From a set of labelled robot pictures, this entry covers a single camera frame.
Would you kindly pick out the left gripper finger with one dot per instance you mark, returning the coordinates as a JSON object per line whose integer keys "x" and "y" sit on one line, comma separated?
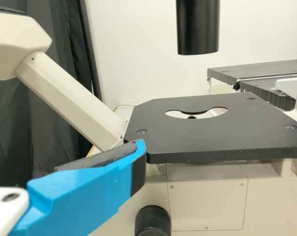
{"x": 77, "y": 196}

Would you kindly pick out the black platform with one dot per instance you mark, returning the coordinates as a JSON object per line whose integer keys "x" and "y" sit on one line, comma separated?
{"x": 261, "y": 91}
{"x": 249, "y": 70}

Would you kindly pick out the cream microscope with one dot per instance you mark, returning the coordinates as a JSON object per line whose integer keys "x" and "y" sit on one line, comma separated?
{"x": 199, "y": 137}

